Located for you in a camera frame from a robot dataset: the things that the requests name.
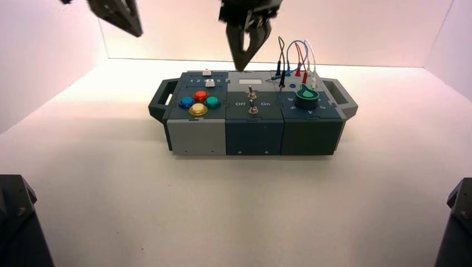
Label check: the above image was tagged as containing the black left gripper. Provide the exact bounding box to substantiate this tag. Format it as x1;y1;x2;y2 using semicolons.
61;0;144;38

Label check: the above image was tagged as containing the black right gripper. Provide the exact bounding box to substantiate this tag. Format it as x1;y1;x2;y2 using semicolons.
218;0;284;72

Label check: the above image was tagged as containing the green rotary knob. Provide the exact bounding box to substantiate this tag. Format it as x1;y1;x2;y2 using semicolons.
294;83;321;110

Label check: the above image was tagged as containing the yellow round push button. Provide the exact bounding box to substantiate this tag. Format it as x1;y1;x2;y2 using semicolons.
189;103;209;117

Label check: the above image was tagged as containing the dark teal grey task box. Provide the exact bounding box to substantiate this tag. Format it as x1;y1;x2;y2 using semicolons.
148;70;359;156

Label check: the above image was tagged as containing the blue banana plug cable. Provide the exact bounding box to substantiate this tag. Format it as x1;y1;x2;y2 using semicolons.
265;39;309;82

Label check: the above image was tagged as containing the black banana plug cable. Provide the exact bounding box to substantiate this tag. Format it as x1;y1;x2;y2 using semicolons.
275;36;287;91

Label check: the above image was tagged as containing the red banana plug cable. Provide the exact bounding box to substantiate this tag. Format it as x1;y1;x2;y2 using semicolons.
293;41;309;85

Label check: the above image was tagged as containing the white banana plug cable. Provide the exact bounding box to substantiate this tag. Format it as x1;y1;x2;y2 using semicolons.
304;39;318;89

